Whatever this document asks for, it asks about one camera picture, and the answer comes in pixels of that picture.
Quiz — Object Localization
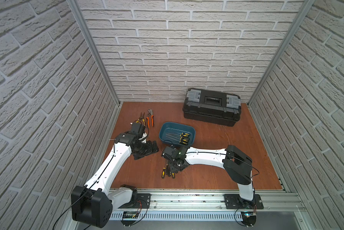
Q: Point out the aluminium corner post right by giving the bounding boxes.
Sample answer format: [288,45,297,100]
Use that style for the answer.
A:
[247,0,315,107]

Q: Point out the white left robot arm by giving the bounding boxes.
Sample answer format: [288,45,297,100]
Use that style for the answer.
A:
[71,132,159,228]

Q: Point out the yellow handled pliers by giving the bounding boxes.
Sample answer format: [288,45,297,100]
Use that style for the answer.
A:
[138,113,146,125]

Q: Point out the file seven yellow black handle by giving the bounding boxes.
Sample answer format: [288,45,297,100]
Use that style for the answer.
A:
[164,139,188,145]

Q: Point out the aluminium corner post left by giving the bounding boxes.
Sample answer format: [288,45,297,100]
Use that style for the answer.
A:
[68,0,121,106]

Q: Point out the teal plastic storage box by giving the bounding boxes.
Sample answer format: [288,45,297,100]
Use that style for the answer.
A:
[159,122,196,147]

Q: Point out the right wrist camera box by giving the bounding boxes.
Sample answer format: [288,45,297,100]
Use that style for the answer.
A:
[162,146,178,160]

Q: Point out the file nine yellow black handle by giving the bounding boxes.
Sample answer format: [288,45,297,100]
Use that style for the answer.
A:
[166,134,190,140]

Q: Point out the file eight yellow black handle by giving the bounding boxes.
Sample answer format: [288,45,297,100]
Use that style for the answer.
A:
[167,136,189,143]

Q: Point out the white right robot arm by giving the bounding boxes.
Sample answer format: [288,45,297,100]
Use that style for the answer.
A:
[161,145,255,202]

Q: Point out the orange handled pliers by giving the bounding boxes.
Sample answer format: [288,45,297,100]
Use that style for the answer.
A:
[147,109,154,128]

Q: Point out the right base circuit board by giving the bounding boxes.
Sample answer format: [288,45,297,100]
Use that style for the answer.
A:
[241,211,257,221]

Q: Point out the aluminium corner post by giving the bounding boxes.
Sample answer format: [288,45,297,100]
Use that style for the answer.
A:
[247,0,315,107]
[68,0,121,106]

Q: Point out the aluminium front rail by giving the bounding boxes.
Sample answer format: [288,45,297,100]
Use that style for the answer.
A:
[109,189,306,225]

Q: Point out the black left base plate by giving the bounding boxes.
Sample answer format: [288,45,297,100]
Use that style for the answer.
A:
[119,193,151,209]

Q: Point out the base circuit board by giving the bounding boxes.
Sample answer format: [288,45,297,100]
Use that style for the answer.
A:
[241,211,257,221]
[122,211,139,220]

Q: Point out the black plastic toolbox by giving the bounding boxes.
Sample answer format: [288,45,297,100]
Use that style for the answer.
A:
[182,88,241,127]

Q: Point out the left base circuit board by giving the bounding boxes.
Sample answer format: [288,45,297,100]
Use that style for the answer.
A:
[122,211,139,220]

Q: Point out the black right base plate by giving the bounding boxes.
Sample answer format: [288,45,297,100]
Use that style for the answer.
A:
[224,194,264,209]

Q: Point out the file one yellow black handle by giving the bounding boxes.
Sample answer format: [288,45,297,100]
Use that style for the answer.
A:
[161,167,167,179]

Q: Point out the file ten yellow black handle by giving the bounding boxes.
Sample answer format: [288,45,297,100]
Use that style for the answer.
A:
[166,133,191,137]

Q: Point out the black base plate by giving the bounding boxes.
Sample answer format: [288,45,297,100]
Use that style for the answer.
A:
[119,193,151,209]
[224,194,264,209]

